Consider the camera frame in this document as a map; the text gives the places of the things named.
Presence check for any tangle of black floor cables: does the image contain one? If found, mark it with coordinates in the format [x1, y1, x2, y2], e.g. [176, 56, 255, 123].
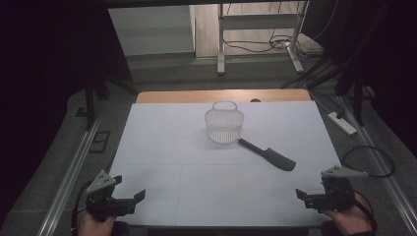
[223, 28, 327, 61]

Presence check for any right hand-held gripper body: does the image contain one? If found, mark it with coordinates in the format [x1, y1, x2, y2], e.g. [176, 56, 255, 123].
[304, 164, 370, 213]

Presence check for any black rectangular floor frame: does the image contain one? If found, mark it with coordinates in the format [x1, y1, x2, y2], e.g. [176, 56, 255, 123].
[89, 130, 111, 154]

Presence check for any black metal stand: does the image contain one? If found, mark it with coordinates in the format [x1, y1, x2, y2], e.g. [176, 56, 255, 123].
[336, 63, 376, 128]
[82, 73, 140, 132]

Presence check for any white metal desk frame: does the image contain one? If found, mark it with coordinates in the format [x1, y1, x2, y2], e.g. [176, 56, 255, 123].
[216, 0, 311, 76]

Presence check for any black curtain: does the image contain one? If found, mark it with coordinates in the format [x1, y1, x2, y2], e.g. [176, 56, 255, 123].
[301, 0, 417, 158]

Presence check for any white table mat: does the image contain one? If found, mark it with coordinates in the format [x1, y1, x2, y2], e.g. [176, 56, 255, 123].
[107, 100, 342, 228]

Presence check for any white plastic basket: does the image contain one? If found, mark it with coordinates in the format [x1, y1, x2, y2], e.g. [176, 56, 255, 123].
[204, 99, 245, 145]

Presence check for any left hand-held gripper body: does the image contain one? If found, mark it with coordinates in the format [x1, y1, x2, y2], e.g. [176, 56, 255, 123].
[85, 169, 138, 222]

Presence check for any person's right hand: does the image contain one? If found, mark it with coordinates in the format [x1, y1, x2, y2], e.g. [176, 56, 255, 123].
[322, 194, 376, 236]

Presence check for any black comb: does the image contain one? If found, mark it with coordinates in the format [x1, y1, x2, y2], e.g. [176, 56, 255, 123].
[237, 138, 297, 172]

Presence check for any wooden table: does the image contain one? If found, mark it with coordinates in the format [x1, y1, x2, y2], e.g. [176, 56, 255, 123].
[135, 88, 312, 104]

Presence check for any black looped gripper cable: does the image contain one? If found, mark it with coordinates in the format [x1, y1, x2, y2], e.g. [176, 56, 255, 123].
[340, 145, 396, 179]

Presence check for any aluminium floor rail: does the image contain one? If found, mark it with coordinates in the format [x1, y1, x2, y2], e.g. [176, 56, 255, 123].
[36, 117, 103, 236]
[338, 94, 417, 236]

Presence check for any white power strip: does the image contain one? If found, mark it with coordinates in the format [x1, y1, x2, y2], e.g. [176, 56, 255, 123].
[327, 111, 358, 137]

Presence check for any person's left hand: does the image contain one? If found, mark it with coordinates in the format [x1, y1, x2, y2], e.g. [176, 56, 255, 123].
[78, 210, 116, 236]

